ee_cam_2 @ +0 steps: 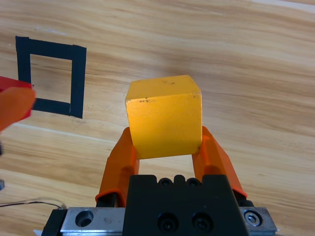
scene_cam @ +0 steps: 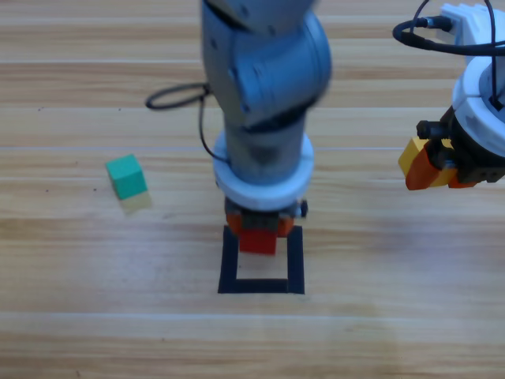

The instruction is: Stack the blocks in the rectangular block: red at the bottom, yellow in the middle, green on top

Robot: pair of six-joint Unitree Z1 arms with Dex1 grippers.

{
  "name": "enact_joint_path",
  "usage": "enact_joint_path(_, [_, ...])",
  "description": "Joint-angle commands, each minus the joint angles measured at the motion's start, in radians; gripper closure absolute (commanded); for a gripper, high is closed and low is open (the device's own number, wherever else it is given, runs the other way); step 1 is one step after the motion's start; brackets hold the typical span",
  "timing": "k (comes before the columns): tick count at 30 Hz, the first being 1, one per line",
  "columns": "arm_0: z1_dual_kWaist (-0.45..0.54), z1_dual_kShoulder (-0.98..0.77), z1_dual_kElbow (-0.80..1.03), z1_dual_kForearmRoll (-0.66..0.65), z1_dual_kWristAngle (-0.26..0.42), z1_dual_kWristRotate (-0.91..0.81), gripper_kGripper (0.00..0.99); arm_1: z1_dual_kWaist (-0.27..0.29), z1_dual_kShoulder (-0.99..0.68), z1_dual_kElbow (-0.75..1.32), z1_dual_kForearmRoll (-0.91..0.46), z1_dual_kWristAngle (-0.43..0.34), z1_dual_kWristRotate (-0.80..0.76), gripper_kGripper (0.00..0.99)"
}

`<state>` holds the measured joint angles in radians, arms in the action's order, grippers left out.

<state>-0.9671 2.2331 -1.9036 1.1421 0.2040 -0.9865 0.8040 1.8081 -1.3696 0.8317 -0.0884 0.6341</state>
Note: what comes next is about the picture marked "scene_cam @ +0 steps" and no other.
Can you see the green wooden block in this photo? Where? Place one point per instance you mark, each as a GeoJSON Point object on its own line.
{"type": "Point", "coordinates": [126, 177]}

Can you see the black tape square outline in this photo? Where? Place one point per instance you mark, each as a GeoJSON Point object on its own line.
{"type": "Point", "coordinates": [296, 260]}

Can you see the red wooden block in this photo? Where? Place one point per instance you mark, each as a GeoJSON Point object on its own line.
{"type": "Point", "coordinates": [258, 241]}

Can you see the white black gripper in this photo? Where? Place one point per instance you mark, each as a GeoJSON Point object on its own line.
{"type": "Point", "coordinates": [479, 130]}
{"type": "Point", "coordinates": [260, 195]}

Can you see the yellow wooden block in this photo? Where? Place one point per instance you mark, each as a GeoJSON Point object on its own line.
{"type": "Point", "coordinates": [410, 158]}

